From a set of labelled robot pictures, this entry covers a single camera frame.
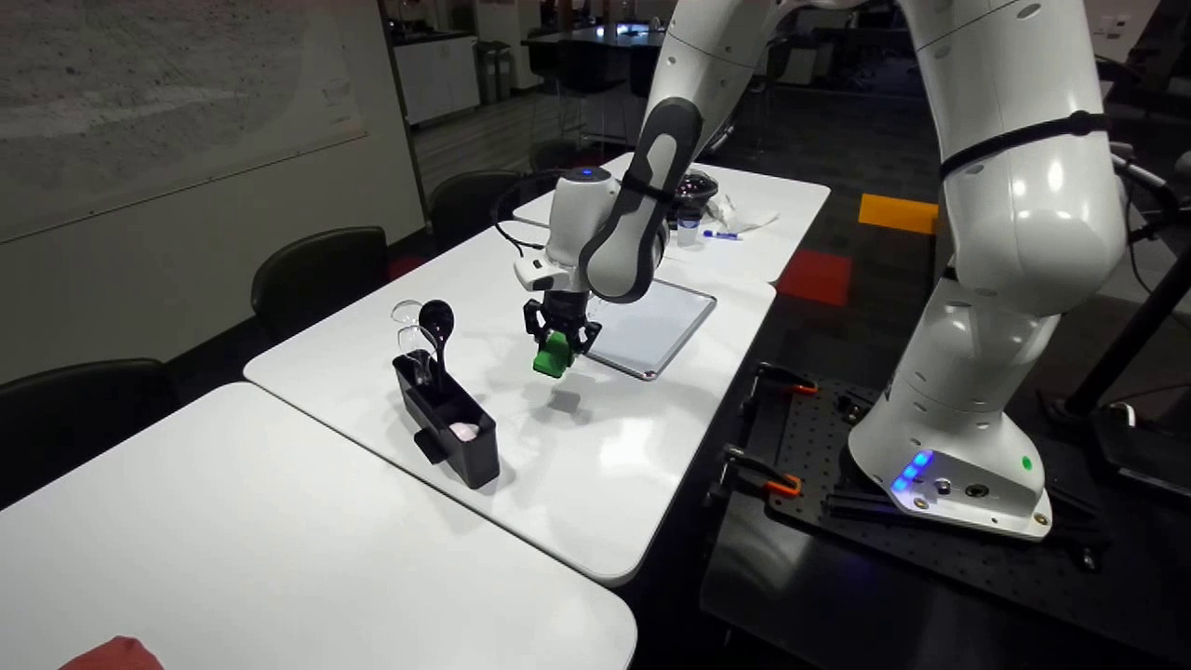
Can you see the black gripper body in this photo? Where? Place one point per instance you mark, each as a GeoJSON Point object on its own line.
{"type": "Point", "coordinates": [565, 306]}

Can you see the green eraser block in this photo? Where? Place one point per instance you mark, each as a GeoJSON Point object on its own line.
{"type": "Point", "coordinates": [551, 360]}

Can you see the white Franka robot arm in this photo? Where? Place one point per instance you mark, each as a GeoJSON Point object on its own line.
{"type": "Point", "coordinates": [1019, 210]}

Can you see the small metal-framed whiteboard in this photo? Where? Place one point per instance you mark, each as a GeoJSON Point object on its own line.
{"type": "Point", "coordinates": [658, 325]}

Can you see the blue whiteboard marker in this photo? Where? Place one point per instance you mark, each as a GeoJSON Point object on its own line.
{"type": "Point", "coordinates": [725, 233]}

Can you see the black ladle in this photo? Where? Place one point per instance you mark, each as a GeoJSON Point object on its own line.
{"type": "Point", "coordinates": [439, 321]}

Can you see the black office chair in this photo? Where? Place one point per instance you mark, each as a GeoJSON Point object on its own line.
{"type": "Point", "coordinates": [78, 413]}
{"type": "Point", "coordinates": [323, 272]}
{"type": "Point", "coordinates": [475, 205]}

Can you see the clear glass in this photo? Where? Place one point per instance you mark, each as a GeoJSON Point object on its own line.
{"type": "Point", "coordinates": [403, 321]}

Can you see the small white round object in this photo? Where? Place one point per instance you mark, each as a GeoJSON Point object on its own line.
{"type": "Point", "coordinates": [465, 434]}

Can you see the black rectangular holder box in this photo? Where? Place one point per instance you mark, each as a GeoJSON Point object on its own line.
{"type": "Point", "coordinates": [456, 430]}

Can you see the orange black clamp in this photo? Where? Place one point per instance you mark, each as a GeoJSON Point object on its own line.
{"type": "Point", "coordinates": [783, 387]}
{"type": "Point", "coordinates": [764, 476]}

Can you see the grey trash bin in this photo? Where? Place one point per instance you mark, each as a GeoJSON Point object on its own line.
{"type": "Point", "coordinates": [498, 63]}

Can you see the white cabinet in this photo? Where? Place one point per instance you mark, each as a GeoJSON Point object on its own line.
{"type": "Point", "coordinates": [432, 74]}

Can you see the dark glossy background table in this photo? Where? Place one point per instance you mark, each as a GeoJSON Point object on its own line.
{"type": "Point", "coordinates": [584, 41]}

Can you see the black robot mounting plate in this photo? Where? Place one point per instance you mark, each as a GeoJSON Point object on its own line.
{"type": "Point", "coordinates": [894, 581]}

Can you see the red object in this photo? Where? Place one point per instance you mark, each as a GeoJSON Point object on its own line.
{"type": "Point", "coordinates": [112, 652]}

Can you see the black stand pole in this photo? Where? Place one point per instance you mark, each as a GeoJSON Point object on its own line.
{"type": "Point", "coordinates": [1136, 339]}

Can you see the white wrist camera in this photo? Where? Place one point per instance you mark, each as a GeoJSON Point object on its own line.
{"type": "Point", "coordinates": [534, 269]}

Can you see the large wall whiteboard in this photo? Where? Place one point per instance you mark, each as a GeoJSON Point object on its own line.
{"type": "Point", "coordinates": [162, 99]}

